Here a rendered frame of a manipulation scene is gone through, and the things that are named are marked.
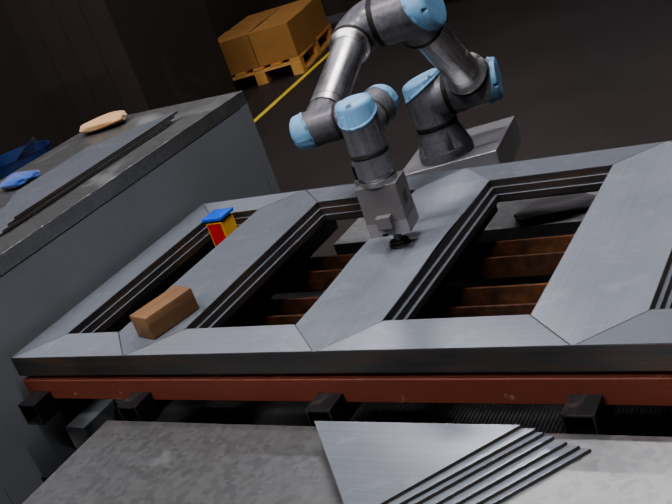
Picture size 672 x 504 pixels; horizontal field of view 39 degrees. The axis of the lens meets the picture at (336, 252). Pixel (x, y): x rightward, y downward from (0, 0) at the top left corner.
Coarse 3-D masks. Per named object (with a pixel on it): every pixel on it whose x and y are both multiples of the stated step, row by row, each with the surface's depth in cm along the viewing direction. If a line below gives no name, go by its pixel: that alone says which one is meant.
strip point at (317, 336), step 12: (300, 324) 170; (312, 324) 169; (324, 324) 167; (336, 324) 165; (348, 324) 164; (360, 324) 162; (372, 324) 161; (312, 336) 164; (324, 336) 163; (336, 336) 161; (348, 336) 160; (312, 348) 160
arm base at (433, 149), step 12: (456, 120) 255; (420, 132) 256; (432, 132) 253; (444, 132) 253; (456, 132) 254; (420, 144) 259; (432, 144) 254; (444, 144) 253; (456, 144) 254; (468, 144) 255; (420, 156) 260; (432, 156) 255; (444, 156) 254; (456, 156) 254
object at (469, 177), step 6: (456, 174) 213; (462, 174) 212; (468, 174) 211; (474, 174) 210; (438, 180) 214; (444, 180) 212; (450, 180) 211; (456, 180) 210; (462, 180) 209; (468, 180) 208; (474, 180) 206; (480, 180) 205; (486, 180) 204; (426, 186) 213; (432, 186) 212; (438, 186) 210
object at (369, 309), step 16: (320, 304) 175; (336, 304) 173; (352, 304) 171; (368, 304) 168; (384, 304) 166; (304, 320) 171; (320, 320) 169; (336, 320) 167; (352, 320) 165; (368, 320) 163
